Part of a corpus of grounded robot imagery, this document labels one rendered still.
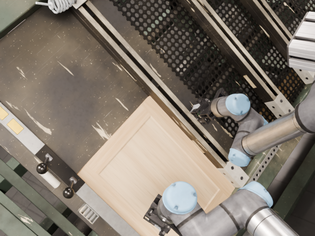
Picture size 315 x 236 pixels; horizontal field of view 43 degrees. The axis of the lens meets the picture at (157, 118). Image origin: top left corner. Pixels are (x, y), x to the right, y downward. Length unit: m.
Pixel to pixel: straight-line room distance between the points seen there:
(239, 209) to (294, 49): 0.43
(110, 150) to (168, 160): 0.25
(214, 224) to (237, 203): 0.07
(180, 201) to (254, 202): 0.17
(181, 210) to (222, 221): 0.10
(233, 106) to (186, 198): 0.55
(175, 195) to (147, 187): 0.69
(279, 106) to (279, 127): 0.71
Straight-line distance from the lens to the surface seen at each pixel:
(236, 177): 1.75
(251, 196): 0.95
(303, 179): 2.65
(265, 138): 1.27
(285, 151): 1.96
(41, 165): 1.34
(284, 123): 1.21
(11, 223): 1.45
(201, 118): 1.56
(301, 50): 0.65
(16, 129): 1.45
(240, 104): 1.40
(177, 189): 0.92
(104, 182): 1.53
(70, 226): 1.58
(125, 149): 1.56
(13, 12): 1.47
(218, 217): 0.94
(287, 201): 2.57
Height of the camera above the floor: 2.46
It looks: 47 degrees down
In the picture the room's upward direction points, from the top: 23 degrees counter-clockwise
